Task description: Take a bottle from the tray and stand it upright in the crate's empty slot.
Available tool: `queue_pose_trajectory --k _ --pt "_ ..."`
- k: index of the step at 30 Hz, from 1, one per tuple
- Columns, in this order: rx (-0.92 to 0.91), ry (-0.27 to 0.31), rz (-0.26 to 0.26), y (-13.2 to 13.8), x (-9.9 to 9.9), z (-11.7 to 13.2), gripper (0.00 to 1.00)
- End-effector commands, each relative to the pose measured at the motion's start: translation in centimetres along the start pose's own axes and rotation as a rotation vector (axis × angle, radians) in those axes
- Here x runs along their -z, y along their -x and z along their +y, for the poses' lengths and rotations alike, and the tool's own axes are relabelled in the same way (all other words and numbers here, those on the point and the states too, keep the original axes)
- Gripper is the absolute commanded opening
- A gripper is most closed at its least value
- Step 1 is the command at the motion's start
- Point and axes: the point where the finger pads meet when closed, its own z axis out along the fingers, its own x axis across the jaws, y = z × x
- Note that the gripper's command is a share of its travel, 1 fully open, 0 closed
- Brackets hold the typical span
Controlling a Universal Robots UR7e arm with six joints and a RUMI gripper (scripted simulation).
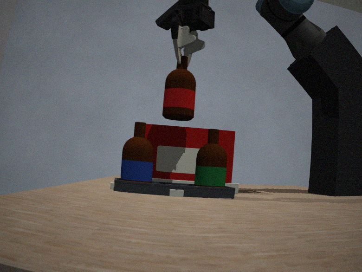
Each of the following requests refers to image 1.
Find brown bottle with red label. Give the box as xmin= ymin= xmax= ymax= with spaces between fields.
xmin=162 ymin=56 xmax=196 ymax=121

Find brown bottle with blue label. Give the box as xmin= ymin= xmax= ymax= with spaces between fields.
xmin=121 ymin=122 xmax=154 ymax=183

